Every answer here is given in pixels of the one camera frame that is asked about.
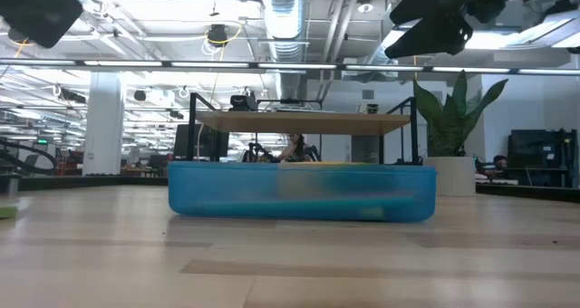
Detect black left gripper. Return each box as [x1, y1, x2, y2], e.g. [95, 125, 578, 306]
[0, 0, 85, 50]

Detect crayon box green yellow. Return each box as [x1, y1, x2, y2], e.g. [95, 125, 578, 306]
[275, 160, 377, 221]

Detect blue translucent pencil box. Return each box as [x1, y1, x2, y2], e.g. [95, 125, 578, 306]
[167, 159, 438, 224]

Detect snake plant in white pot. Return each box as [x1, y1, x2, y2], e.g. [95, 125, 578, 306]
[411, 69, 510, 197]

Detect white column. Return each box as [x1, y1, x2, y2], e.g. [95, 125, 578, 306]
[82, 71, 127, 177]

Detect person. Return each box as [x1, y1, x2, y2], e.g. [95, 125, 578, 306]
[276, 132, 321, 164]
[479, 154, 509, 178]

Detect wooden shelf riser black legs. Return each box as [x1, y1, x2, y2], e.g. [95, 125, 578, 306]
[187, 91, 421, 167]

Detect black equipment cabinet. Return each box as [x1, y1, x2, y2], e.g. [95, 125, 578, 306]
[506, 127, 580, 189]

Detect long ceiling light strip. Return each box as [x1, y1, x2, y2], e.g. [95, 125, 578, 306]
[0, 58, 580, 75]

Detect black ceiling device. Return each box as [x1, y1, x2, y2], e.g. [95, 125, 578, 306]
[207, 24, 229, 46]

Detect black background monitor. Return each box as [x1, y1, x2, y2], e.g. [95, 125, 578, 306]
[173, 122, 231, 160]

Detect silver ceiling air duct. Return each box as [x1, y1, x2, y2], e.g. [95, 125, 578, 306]
[258, 0, 310, 101]

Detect black left arm base frame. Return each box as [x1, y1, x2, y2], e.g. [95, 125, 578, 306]
[0, 173, 169, 193]

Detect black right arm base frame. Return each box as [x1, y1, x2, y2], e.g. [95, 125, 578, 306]
[475, 182, 580, 205]

